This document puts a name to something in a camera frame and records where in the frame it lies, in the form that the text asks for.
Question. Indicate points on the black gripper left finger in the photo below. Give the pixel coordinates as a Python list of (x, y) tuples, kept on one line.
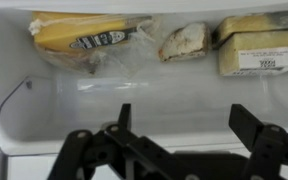
[(84, 153)]

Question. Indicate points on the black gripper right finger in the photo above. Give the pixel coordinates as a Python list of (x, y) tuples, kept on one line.
[(270, 150)]

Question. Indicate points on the white fridge door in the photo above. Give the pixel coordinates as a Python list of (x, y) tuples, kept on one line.
[(150, 5)]

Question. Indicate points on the labelled pale cheese block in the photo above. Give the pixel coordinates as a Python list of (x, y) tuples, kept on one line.
[(230, 56)]

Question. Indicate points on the wrapped yellow cheese wedge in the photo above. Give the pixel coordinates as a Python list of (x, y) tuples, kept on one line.
[(60, 31)]

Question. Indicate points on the mouldy yellow cheese wedge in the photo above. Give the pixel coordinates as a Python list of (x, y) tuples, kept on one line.
[(250, 22)]

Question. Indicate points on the white rind cheese piece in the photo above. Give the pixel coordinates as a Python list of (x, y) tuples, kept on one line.
[(185, 41)]

